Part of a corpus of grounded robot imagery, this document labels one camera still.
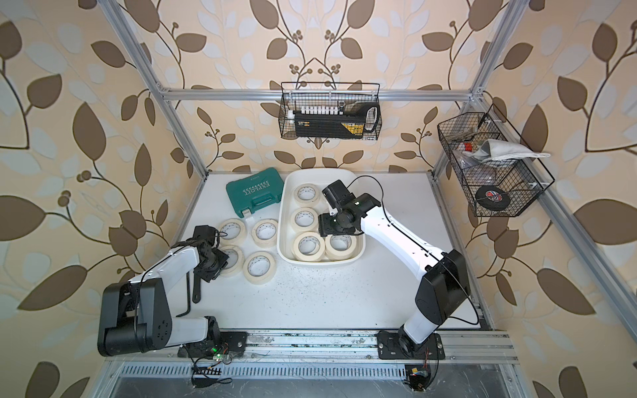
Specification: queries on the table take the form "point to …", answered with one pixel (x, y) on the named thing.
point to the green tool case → (255, 191)
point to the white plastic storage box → (353, 180)
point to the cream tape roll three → (235, 230)
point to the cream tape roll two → (340, 247)
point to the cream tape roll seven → (308, 246)
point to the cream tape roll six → (306, 194)
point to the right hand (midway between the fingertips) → (328, 228)
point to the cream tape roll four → (259, 267)
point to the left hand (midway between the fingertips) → (223, 263)
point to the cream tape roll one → (235, 262)
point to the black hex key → (187, 274)
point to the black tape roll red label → (493, 197)
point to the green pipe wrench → (196, 286)
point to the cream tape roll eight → (265, 232)
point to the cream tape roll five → (303, 219)
